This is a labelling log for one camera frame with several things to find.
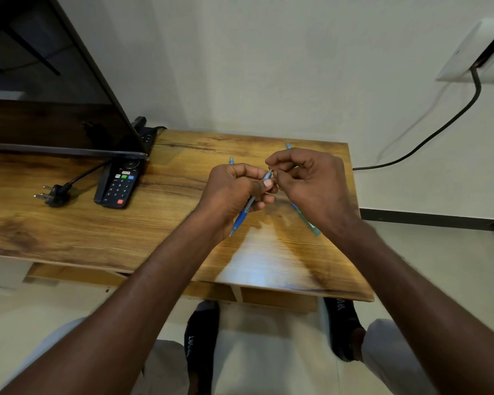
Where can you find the person's grey trouser leg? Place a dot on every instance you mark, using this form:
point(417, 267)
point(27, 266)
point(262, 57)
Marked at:
point(383, 349)
point(164, 366)

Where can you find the person's left grey trouser leg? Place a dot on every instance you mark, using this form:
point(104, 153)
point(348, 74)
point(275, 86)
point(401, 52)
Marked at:
point(164, 366)

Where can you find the person's left hand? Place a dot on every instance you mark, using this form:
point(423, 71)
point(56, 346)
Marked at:
point(226, 197)

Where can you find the black remote control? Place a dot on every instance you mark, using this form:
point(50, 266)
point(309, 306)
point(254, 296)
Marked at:
point(119, 187)

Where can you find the person's black sock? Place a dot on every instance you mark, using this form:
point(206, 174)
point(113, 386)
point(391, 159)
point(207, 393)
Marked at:
point(341, 329)
point(201, 341)

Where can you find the white wall socket panel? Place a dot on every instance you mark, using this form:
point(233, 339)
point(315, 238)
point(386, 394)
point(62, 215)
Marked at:
point(465, 57)

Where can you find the person's left black sock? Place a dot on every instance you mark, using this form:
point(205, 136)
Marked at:
point(201, 341)

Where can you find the person's right hand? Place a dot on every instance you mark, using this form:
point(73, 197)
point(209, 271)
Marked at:
point(321, 189)

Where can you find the person's right forearm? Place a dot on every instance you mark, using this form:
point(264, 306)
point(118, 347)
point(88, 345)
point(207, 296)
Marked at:
point(424, 316)

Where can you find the person's left forearm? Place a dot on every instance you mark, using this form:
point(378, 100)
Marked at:
point(115, 320)

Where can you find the black power strip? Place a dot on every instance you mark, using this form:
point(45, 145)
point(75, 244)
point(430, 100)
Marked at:
point(147, 135)

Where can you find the person's right black sock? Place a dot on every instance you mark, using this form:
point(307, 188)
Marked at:
point(341, 329)

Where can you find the black television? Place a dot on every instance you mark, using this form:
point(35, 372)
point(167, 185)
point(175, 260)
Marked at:
point(49, 111)

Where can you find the person's right grey trouser leg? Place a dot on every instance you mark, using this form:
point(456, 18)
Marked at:
point(383, 349)

